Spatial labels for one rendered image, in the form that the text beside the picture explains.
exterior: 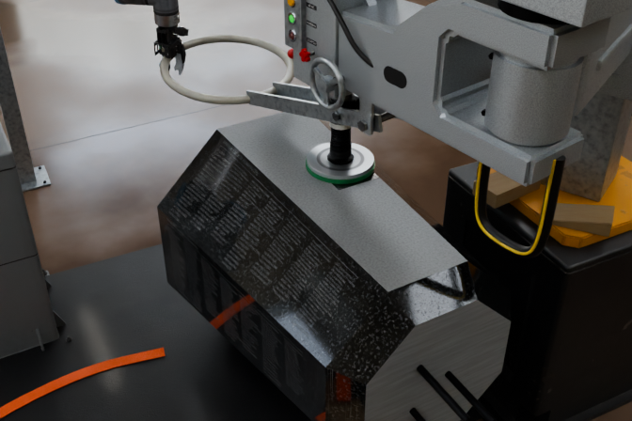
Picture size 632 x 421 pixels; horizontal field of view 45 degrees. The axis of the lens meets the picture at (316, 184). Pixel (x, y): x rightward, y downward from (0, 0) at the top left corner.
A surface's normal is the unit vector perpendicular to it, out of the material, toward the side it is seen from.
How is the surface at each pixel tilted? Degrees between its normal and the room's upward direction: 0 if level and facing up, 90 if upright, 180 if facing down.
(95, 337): 0
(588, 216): 11
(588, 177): 90
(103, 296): 0
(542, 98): 90
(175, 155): 0
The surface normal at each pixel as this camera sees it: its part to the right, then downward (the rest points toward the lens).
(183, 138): 0.00, -0.84
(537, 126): -0.05, 0.55
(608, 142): -0.55, 0.45
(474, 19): -0.79, 0.33
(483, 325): 0.48, 0.48
